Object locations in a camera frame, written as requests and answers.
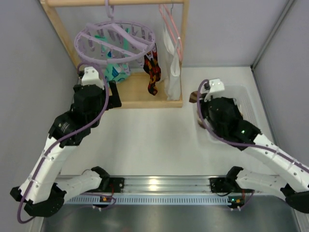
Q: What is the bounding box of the purple round clip hanger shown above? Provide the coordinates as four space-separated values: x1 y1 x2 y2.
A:
74 0 155 66

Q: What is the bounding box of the brown striped sock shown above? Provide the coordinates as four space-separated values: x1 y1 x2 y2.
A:
189 91 205 129

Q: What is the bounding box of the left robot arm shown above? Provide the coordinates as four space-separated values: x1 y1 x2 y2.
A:
10 81 122 218

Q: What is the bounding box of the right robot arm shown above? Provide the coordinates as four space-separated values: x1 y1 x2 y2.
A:
197 97 309 214

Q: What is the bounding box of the white cloth on hanger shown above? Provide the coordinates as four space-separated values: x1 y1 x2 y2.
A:
163 26 181 101

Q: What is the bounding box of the pink clothes hanger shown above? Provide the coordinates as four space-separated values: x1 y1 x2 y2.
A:
159 4 183 61

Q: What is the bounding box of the white plastic laundry basket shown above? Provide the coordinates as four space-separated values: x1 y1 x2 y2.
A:
193 84 261 145

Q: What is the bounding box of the mint green patterned sock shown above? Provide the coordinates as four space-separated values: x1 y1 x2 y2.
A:
95 35 131 83

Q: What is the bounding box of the aluminium corner profile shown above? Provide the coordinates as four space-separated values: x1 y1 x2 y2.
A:
251 0 297 72

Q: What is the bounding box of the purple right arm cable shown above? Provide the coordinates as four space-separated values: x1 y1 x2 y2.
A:
197 79 309 167

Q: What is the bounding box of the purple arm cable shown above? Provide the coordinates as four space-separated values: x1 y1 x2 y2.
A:
17 62 108 224
197 79 309 167

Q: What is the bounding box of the wooden drying rack frame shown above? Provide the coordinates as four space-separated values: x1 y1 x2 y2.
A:
40 0 189 109

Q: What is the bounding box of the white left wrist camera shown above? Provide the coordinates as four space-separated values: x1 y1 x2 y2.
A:
81 67 104 88

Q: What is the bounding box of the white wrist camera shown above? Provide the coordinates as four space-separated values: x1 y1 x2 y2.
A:
81 67 104 88
202 78 225 102

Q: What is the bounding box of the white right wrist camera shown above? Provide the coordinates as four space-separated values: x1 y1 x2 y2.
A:
202 78 225 102

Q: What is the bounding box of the aluminium mounting rail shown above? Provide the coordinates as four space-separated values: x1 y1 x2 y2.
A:
56 175 302 195

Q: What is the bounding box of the white slotted cable duct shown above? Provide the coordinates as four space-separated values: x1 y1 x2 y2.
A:
64 194 294 206

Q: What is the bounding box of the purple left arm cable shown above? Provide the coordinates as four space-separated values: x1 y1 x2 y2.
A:
17 62 108 224

